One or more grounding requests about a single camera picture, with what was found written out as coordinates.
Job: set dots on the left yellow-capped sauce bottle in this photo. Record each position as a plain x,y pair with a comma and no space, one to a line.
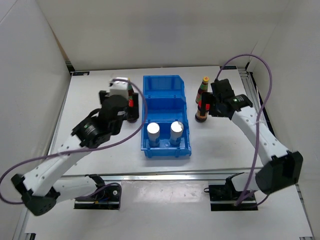
130,88

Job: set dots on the silver-lid bead jar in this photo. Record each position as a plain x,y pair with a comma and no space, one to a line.
153,132
176,132

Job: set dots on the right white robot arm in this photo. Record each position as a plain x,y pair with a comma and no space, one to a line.
281,167

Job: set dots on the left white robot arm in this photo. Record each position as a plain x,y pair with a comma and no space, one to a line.
42,188

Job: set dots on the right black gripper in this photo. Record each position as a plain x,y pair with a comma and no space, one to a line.
207,98

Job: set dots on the blue far storage bin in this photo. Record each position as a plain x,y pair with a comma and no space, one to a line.
163,86

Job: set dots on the aluminium left rail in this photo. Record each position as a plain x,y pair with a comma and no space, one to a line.
20,232

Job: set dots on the aluminium front rail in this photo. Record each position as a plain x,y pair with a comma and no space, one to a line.
191,175

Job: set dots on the yellow-capped sauce bottle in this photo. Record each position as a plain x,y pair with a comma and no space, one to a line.
130,88
202,88

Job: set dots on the blue middle storage bin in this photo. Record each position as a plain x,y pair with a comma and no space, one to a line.
166,109

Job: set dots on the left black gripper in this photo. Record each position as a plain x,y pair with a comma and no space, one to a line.
103,95

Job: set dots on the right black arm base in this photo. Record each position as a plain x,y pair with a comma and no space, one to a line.
224,196

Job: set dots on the blue storage bin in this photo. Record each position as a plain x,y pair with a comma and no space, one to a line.
166,109
163,86
165,148

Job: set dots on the red-lid chili jar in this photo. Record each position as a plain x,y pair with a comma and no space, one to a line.
202,114
132,110

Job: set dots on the right yellow-capped sauce bottle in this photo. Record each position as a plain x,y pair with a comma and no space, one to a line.
202,88

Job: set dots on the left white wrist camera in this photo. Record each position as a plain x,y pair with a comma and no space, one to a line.
119,86

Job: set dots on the blue near storage bin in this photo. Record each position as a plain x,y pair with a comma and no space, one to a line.
165,148

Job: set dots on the aluminium rail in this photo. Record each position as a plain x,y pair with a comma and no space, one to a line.
254,95
20,232
191,175

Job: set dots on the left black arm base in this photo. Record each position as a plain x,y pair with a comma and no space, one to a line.
107,196

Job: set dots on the aluminium right rail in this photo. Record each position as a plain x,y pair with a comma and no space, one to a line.
254,95

